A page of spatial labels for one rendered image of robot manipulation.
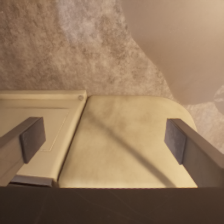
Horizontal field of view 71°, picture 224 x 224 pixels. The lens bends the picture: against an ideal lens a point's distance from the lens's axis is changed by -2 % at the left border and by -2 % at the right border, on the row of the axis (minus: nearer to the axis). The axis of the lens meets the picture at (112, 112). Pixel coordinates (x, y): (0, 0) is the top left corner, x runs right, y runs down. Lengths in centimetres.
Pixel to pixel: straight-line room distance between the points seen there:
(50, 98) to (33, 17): 47
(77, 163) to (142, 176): 28
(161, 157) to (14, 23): 97
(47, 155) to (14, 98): 60
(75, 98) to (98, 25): 45
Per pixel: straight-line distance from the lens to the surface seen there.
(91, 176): 69
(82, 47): 94
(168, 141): 16
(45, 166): 78
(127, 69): 95
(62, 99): 110
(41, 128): 17
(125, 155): 72
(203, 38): 95
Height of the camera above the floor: 85
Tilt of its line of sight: 48 degrees down
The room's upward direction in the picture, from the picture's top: 170 degrees counter-clockwise
